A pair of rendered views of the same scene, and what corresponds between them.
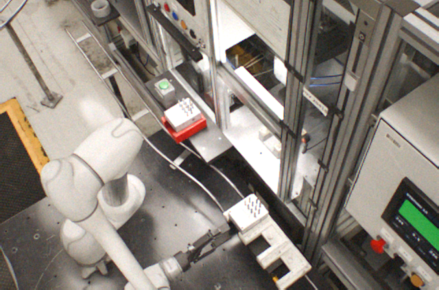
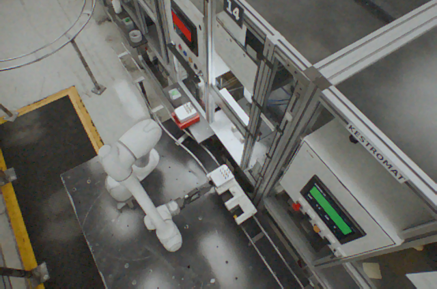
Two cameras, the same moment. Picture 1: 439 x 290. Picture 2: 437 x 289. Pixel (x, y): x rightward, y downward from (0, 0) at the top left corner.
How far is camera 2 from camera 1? 0.16 m
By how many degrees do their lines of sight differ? 6
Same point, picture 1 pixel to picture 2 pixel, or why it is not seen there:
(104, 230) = (135, 186)
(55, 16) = (102, 32)
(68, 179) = (115, 157)
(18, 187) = (75, 145)
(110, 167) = (141, 150)
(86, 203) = (125, 171)
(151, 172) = (162, 145)
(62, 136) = (104, 113)
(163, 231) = (168, 182)
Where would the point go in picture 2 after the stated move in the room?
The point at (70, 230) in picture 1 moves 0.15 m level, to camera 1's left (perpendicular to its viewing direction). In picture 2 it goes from (111, 181) to (87, 182)
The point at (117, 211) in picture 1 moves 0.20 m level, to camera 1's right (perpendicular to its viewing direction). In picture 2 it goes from (141, 171) to (173, 169)
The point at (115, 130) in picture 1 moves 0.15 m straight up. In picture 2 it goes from (145, 127) to (138, 110)
